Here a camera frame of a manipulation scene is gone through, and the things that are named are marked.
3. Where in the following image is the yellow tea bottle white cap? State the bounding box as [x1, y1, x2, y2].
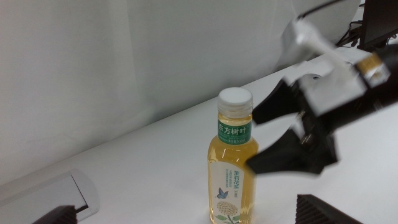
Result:
[206, 86, 260, 224]

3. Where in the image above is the white fabric curtain backdrop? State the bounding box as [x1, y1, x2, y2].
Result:
[0, 0, 365, 185]

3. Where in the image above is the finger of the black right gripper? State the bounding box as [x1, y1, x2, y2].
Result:
[251, 78, 304, 126]
[245, 127, 326, 179]

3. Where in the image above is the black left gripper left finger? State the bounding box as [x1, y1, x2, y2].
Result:
[32, 205, 78, 224]

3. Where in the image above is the silver table cable hatch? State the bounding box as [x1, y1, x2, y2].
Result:
[0, 168, 101, 224]

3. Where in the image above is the black right camera cable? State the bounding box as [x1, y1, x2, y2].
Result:
[296, 0, 343, 21]

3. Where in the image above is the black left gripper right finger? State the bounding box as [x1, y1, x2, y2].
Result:
[295, 194, 365, 224]

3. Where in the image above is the black computer monitor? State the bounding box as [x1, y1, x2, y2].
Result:
[357, 0, 398, 52]

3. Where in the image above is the grey round table grommet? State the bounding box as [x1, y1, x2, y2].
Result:
[303, 72, 323, 82]

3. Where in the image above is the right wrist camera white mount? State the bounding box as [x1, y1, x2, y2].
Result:
[280, 17, 368, 116]

